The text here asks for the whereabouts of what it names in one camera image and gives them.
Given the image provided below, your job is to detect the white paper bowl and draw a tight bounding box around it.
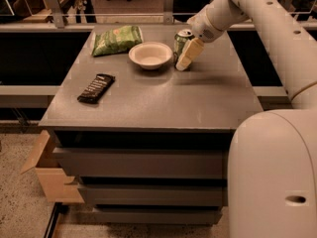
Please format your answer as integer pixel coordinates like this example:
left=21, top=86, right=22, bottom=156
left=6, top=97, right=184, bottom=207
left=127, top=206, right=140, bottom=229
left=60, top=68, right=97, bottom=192
left=129, top=42, right=173, bottom=70

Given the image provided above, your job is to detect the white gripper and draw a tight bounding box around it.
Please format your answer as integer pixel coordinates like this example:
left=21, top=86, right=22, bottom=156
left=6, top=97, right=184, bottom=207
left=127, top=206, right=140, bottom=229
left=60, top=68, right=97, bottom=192
left=175, top=7, right=223, bottom=71

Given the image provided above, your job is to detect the black chocolate bar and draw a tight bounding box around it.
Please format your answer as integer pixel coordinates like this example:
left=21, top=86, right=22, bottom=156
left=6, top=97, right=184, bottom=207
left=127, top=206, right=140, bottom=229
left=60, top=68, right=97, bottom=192
left=77, top=73, right=115, bottom=104

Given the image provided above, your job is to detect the cardboard box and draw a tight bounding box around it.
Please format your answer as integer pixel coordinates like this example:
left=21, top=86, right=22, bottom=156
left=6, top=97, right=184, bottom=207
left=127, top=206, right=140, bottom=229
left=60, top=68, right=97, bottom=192
left=21, top=130, right=83, bottom=203

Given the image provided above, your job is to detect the grey drawer cabinet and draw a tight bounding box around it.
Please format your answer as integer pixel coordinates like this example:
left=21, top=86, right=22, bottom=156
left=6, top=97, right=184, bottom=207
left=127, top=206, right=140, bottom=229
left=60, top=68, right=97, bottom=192
left=41, top=30, right=278, bottom=224

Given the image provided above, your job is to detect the metal railing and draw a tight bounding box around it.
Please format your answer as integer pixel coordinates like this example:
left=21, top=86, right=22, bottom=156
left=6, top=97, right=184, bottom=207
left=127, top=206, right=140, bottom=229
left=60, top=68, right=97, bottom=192
left=0, top=0, right=317, bottom=30

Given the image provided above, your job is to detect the green soda can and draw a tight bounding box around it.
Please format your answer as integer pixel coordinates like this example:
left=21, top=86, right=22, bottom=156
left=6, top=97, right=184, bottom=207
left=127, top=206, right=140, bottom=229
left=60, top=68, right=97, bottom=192
left=173, top=29, right=194, bottom=62

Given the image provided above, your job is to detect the green chip bag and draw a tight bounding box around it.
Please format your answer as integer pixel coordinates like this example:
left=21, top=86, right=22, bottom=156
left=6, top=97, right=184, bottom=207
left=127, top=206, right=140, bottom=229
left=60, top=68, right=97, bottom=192
left=92, top=26, right=144, bottom=57

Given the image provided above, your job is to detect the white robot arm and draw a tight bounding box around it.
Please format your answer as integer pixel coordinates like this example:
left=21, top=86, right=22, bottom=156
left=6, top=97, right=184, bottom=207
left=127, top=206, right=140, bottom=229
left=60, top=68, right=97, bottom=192
left=188, top=0, right=317, bottom=238

